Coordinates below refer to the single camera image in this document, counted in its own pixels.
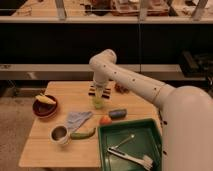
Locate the green pepper toy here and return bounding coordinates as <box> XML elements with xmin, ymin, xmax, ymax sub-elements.
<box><xmin>70</xmin><ymin>128</ymin><xmax>96</xmax><ymax>140</ymax></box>

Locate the red bowl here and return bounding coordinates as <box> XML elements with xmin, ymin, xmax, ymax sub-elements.
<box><xmin>32</xmin><ymin>95</ymin><xmax>58</xmax><ymax>119</ymax></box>

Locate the metal spoon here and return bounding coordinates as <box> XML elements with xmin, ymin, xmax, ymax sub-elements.
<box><xmin>109</xmin><ymin>134</ymin><xmax>135</xmax><ymax>149</ymax></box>

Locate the orange tomato toy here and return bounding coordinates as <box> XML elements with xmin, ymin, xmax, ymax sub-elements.
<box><xmin>99</xmin><ymin>115</ymin><xmax>112</xmax><ymax>125</ymax></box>

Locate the grey blue cloth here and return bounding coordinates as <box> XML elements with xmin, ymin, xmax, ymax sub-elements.
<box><xmin>65</xmin><ymin>111</ymin><xmax>93</xmax><ymax>132</ymax></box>

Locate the wooden table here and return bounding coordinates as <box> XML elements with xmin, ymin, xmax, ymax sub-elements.
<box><xmin>19</xmin><ymin>81</ymin><xmax>160</xmax><ymax>170</ymax></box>

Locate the green plastic tray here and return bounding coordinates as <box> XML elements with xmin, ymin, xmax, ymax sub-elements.
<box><xmin>98</xmin><ymin>119</ymin><xmax>161</xmax><ymax>171</ymax></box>

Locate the metal measuring cup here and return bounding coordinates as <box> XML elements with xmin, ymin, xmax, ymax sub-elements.
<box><xmin>50</xmin><ymin>125</ymin><xmax>69</xmax><ymax>145</ymax></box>

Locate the green plastic cup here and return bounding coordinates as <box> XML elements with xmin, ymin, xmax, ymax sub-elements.
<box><xmin>92</xmin><ymin>96</ymin><xmax>104</xmax><ymax>109</ymax></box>

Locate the dark red berry cluster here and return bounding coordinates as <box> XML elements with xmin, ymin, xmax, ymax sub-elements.
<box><xmin>114</xmin><ymin>83</ymin><xmax>129</xmax><ymax>94</ymax></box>

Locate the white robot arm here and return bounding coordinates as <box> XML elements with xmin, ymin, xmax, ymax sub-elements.
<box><xmin>89</xmin><ymin>49</ymin><xmax>213</xmax><ymax>171</ymax></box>

